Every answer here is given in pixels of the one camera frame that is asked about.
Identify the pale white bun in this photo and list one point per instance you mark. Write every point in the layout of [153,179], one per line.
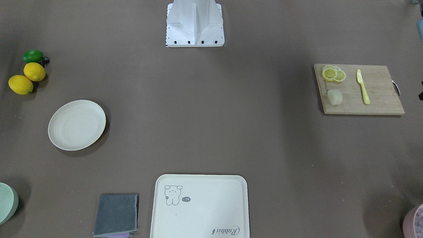
[335,97]

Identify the cream rabbit tray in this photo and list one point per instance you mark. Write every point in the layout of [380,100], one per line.
[200,206]

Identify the lemon slice top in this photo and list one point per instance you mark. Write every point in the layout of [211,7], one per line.
[329,72]

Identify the lemon slice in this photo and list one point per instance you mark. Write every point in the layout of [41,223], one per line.
[329,72]
[340,75]

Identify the grey folded cloth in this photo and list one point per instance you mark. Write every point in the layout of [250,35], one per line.
[116,215]

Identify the cream round plate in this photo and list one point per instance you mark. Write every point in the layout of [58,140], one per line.
[77,125]

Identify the lemon slice lower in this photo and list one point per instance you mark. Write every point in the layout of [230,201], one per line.
[340,75]

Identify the yellow plastic knife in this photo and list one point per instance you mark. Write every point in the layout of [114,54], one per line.
[360,81]

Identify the wooden cutting board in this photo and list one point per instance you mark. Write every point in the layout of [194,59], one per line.
[383,99]

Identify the dark cherries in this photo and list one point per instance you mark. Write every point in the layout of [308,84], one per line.
[43,61]

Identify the yellow lemon near lime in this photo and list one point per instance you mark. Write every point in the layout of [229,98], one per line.
[34,72]

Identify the green lime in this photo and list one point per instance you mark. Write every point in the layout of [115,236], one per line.
[32,56]

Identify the yellow lemon far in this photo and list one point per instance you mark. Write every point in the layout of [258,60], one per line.
[21,84]

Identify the mint green bowl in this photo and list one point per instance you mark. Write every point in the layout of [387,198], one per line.
[8,202]

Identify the pink bowl with ice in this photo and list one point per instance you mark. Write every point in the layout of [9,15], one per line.
[413,223]

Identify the light blue cup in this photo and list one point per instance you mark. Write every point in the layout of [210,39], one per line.
[419,25]

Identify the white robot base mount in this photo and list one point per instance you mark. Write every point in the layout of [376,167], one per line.
[194,23]

